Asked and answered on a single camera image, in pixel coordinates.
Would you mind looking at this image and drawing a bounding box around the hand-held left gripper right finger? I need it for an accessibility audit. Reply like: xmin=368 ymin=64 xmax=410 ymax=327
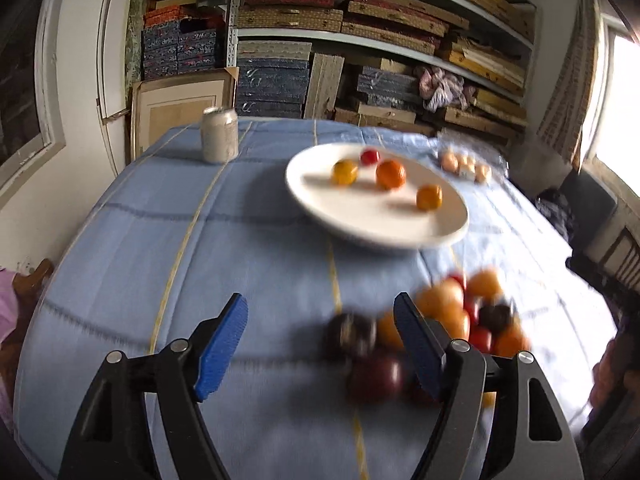
xmin=393 ymin=291 xmax=586 ymax=480

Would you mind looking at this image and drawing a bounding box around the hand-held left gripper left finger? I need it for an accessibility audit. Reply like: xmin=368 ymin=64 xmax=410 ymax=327
xmin=57 ymin=292 xmax=249 ymax=480

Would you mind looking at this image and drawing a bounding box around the large pale orange grapefruit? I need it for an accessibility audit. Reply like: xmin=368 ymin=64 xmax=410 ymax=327
xmin=415 ymin=280 xmax=472 ymax=342

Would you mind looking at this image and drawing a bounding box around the dark red passion fruit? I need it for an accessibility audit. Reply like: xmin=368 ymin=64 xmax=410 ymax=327
xmin=347 ymin=355 xmax=406 ymax=403

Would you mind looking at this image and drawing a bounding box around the large dark brown fruit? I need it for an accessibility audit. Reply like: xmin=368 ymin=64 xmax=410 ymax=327
xmin=322 ymin=312 xmax=378 ymax=361

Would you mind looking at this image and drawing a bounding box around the dark purple plum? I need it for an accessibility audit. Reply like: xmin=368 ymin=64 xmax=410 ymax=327
xmin=479 ymin=304 xmax=513 ymax=333

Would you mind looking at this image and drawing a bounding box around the white oval plate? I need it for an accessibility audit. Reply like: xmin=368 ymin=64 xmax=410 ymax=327
xmin=285 ymin=142 xmax=470 ymax=251

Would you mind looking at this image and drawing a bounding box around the round orange fruit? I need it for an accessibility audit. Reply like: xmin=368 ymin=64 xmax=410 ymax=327
xmin=376 ymin=311 xmax=405 ymax=352

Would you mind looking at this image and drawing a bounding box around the large spotted yellow fruit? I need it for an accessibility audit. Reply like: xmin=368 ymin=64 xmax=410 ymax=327
xmin=492 ymin=325 xmax=531 ymax=358

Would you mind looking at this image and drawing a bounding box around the blue checked tablecloth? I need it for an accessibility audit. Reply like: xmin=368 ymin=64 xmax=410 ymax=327
xmin=12 ymin=117 xmax=621 ymax=480

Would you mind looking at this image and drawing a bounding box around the green orange tangerine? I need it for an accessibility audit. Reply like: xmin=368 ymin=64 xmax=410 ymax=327
xmin=415 ymin=184 xmax=444 ymax=212

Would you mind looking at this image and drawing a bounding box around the yellow green tangerine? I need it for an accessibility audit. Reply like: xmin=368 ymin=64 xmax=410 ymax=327
xmin=331 ymin=159 xmax=359 ymax=187

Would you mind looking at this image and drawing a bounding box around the group of pale peaches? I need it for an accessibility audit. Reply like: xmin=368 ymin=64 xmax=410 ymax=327
xmin=440 ymin=150 xmax=493 ymax=184

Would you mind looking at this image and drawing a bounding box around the wooden chair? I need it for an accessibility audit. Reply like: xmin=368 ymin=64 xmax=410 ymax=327
xmin=10 ymin=257 xmax=55 ymax=311

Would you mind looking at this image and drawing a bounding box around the clear plastic clamshell box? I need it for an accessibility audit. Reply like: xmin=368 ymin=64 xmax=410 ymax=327
xmin=435 ymin=130 xmax=511 ymax=186

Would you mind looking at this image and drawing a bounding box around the white drink can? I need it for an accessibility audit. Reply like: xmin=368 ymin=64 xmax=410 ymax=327
xmin=201 ymin=106 xmax=240 ymax=164

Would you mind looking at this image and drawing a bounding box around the black chair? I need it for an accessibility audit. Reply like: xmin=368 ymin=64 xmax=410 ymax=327
xmin=557 ymin=170 xmax=618 ymax=256

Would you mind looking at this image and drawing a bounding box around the pink plastic bag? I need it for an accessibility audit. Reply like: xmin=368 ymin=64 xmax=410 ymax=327
xmin=0 ymin=267 xmax=23 ymax=346

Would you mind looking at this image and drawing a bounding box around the leaning wooden framed board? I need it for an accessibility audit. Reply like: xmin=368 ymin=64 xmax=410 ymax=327
xmin=131 ymin=67 xmax=240 ymax=161

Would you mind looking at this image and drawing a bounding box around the pink cloth bundle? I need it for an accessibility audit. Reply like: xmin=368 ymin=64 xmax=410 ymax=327
xmin=417 ymin=66 xmax=476 ymax=111

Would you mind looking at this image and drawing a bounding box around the stack of dark blue boxes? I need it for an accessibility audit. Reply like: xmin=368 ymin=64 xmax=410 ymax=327
xmin=356 ymin=65 xmax=421 ymax=108

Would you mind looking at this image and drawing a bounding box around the stack of blue patterned boxes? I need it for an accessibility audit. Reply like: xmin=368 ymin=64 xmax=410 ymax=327
xmin=142 ymin=27 xmax=226 ymax=81
xmin=235 ymin=57 xmax=311 ymax=118

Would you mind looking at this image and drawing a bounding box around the upright tan woven box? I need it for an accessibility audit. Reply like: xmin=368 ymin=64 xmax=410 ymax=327
xmin=304 ymin=52 xmax=346 ymax=120

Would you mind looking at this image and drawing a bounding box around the stack of yellow wooden boxes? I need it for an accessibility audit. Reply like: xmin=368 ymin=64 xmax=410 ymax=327
xmin=435 ymin=0 xmax=536 ymax=131

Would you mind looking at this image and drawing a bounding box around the patterned curtain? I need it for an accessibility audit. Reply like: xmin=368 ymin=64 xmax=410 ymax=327
xmin=537 ymin=0 xmax=603 ymax=166

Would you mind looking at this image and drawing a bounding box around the bright window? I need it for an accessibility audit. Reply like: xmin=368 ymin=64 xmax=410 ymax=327
xmin=582 ymin=10 xmax=640 ymax=181

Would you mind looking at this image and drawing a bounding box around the white curved panel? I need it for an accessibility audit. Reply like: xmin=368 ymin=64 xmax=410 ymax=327
xmin=95 ymin=0 xmax=128 ymax=176

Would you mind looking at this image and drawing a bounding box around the green marbled panel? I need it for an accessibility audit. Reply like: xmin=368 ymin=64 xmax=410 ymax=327
xmin=125 ymin=0 xmax=146 ymax=91

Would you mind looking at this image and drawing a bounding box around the white metal shelf rack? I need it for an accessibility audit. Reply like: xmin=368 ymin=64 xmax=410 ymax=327
xmin=227 ymin=0 xmax=538 ymax=126

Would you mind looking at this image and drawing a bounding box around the stack of tan woven boxes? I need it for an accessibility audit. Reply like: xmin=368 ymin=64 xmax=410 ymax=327
xmin=235 ymin=0 xmax=471 ymax=56

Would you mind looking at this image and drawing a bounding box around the white framed window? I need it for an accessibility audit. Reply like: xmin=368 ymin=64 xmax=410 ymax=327
xmin=0 ymin=0 xmax=68 ymax=206

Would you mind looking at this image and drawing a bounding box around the stack of orange patterned boxes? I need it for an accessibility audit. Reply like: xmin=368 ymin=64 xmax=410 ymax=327
xmin=144 ymin=4 xmax=226 ymax=28

